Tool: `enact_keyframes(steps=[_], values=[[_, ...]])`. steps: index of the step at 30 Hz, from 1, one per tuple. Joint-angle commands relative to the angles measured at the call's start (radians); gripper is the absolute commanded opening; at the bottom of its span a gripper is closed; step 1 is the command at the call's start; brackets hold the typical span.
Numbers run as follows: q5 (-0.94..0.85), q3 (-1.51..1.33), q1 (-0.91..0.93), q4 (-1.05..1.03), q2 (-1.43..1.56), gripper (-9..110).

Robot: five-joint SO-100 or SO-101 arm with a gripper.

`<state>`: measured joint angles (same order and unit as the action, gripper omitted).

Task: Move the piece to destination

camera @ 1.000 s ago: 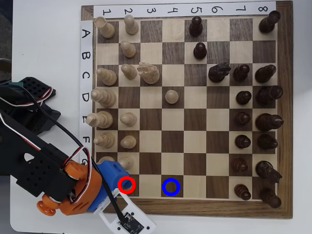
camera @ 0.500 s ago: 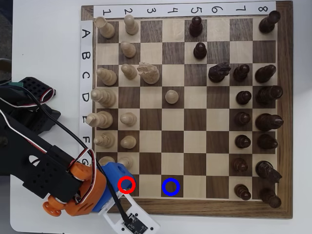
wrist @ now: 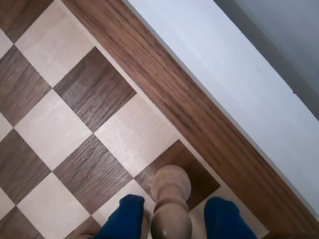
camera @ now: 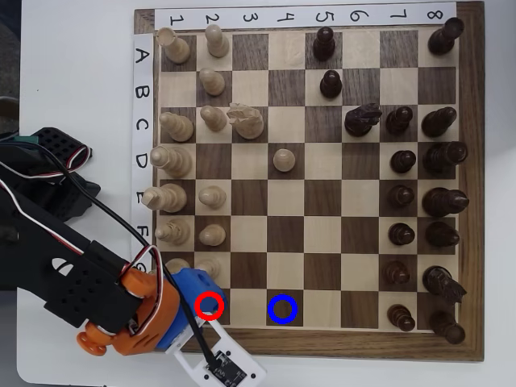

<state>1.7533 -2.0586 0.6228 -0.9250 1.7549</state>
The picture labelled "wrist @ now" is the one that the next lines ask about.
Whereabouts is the wooden chessboard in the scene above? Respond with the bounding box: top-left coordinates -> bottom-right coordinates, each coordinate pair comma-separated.
0,0 -> 310,239

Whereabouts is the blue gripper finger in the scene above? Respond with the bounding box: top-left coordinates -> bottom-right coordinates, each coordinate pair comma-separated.
96,194 -> 146,239
203,196 -> 257,239

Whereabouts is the light wooden pawn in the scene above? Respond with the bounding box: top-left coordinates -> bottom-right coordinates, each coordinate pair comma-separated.
150,164 -> 192,239

